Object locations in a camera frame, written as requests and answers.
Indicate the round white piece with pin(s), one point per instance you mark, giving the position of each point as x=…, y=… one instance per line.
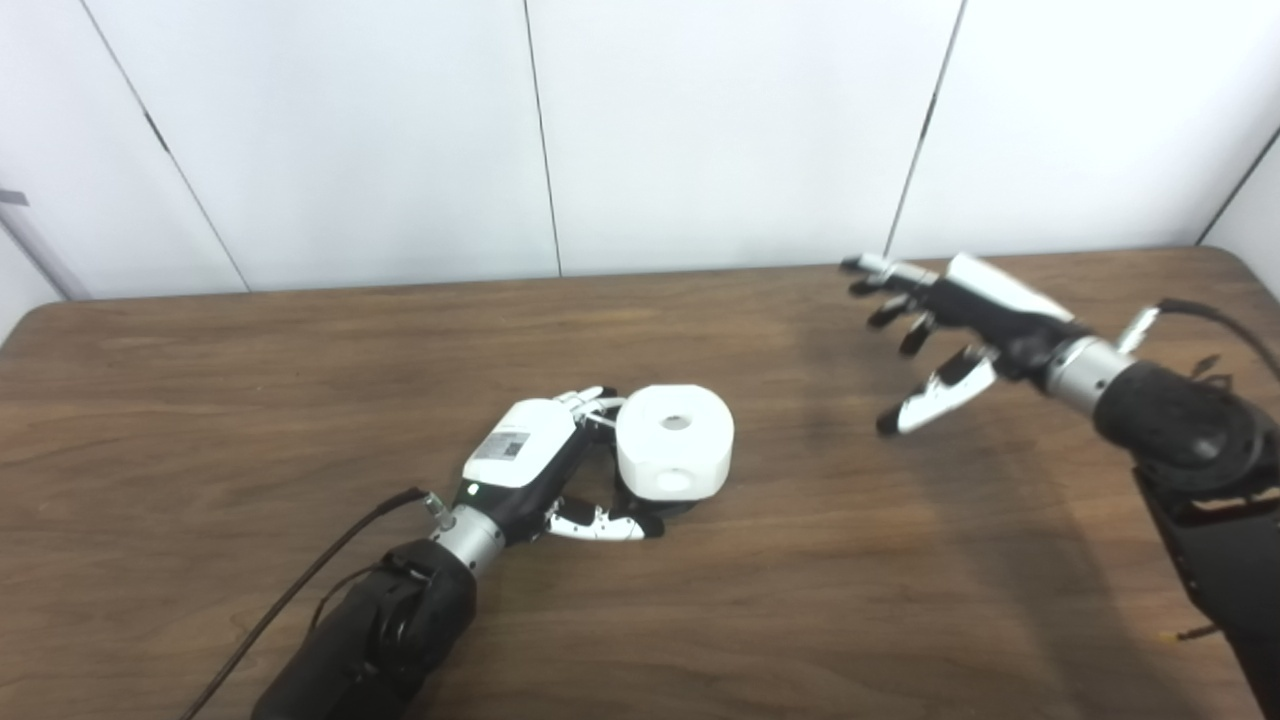
x=675, y=445

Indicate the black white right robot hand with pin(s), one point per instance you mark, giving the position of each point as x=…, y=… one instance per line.
x=1000, y=305

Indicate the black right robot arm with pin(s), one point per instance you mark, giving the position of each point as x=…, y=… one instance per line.
x=1190, y=430

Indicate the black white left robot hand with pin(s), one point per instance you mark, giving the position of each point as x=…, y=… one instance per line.
x=525, y=450

